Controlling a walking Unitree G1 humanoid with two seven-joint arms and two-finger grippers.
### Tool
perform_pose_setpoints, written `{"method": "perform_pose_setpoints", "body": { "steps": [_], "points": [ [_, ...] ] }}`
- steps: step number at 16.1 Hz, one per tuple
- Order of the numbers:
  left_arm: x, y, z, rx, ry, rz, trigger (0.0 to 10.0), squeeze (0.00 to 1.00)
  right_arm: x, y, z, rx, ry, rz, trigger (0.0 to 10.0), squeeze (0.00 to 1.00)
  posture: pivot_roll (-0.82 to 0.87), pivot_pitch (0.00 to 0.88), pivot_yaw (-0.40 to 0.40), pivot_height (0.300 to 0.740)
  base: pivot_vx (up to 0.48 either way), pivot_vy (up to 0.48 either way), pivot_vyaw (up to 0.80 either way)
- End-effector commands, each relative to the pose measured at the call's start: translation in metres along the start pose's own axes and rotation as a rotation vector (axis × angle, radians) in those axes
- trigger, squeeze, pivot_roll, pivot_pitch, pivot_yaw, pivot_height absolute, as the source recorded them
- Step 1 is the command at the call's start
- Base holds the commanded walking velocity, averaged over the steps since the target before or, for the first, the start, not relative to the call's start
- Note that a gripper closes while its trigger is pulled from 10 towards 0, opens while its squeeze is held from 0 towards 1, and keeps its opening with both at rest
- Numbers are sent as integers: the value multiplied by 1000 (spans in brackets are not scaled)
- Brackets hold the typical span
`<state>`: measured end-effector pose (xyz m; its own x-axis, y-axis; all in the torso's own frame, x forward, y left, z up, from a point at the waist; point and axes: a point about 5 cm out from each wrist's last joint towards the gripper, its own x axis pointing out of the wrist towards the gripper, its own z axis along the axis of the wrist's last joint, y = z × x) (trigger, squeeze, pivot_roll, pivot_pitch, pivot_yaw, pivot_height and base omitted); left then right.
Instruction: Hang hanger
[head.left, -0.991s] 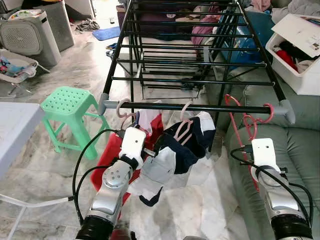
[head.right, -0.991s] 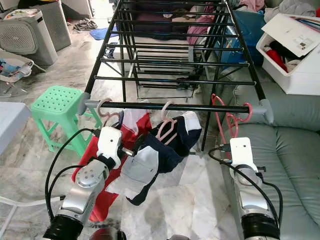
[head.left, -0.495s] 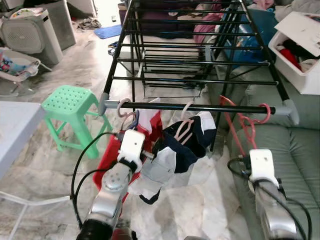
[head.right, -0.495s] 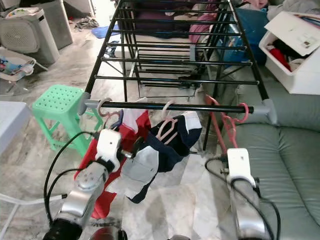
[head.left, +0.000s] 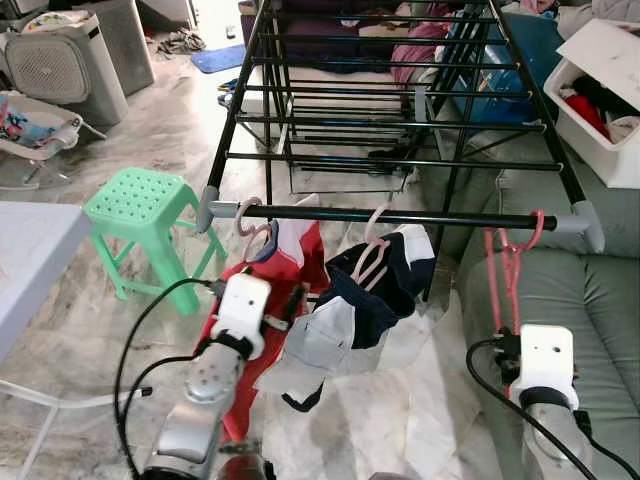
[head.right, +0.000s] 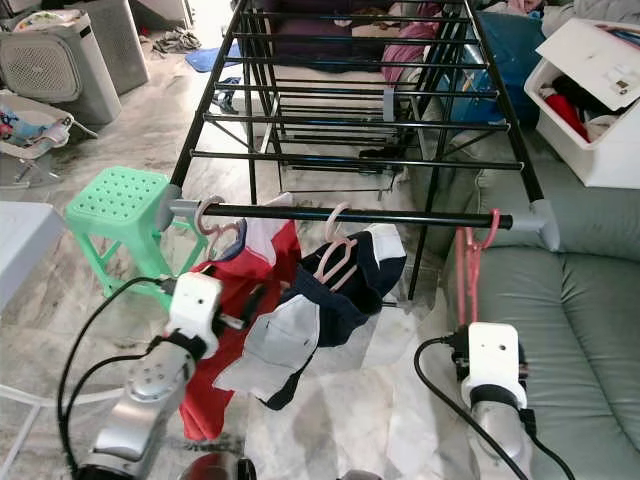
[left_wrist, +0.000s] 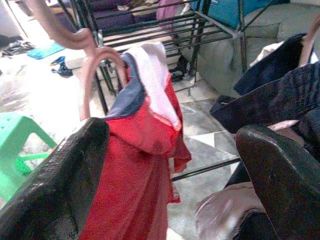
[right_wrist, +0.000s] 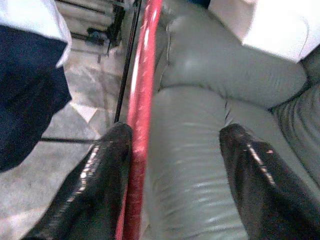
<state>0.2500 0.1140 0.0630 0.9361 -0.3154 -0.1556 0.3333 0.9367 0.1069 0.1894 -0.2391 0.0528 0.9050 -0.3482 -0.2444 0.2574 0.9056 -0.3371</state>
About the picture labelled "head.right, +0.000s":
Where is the red plastic hanger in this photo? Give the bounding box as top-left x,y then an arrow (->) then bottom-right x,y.
452,207 -> 504,327

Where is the red garment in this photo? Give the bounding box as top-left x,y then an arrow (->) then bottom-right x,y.
175,192 -> 303,447

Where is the navy and white garment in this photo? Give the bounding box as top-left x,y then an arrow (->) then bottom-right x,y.
213,222 -> 410,411

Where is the grey-green leather sofa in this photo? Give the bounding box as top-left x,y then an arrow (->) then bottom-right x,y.
400,150 -> 640,480

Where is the black metal drying rack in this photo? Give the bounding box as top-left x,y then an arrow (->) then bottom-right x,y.
154,0 -> 561,303

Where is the green plastic stool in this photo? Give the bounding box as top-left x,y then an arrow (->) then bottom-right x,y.
65,165 -> 197,313

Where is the beige ottoman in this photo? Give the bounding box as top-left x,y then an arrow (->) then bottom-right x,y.
228,65 -> 406,196

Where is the dark blue cloth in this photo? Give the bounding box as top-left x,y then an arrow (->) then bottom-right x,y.
215,78 -> 242,112

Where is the white lidded storage bin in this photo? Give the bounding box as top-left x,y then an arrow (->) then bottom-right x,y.
525,18 -> 640,190

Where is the blue floor mat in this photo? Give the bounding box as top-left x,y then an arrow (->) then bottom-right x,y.
185,43 -> 227,74

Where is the red cloth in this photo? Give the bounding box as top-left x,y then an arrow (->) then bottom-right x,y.
542,88 -> 594,142

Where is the dark purple armchair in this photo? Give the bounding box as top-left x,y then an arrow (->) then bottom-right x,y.
265,0 -> 402,72

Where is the grey cloth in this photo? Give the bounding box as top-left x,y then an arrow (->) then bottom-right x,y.
150,28 -> 202,54

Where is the colourful baby bouncer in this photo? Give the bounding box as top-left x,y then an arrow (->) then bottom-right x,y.
0,90 -> 97,187

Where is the black cloth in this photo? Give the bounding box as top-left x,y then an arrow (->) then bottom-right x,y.
550,75 -> 617,122

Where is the grey tower appliance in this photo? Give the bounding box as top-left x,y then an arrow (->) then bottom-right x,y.
75,0 -> 152,97

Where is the pink garment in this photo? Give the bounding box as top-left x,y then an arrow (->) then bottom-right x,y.
382,5 -> 447,87

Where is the white air purifier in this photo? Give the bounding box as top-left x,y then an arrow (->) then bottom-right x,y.
0,12 -> 122,127

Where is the blue bag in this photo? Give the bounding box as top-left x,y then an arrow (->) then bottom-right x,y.
445,10 -> 547,127

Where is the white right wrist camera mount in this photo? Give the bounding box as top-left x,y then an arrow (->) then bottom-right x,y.
463,321 -> 528,407

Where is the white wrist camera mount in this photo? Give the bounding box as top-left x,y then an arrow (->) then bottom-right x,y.
168,270 -> 224,348
463,321 -> 528,407

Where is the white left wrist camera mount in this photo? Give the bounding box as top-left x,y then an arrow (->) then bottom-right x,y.
168,270 -> 224,348

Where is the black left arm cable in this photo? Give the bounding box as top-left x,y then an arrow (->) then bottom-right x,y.
68,350 -> 156,446
57,276 -> 176,471

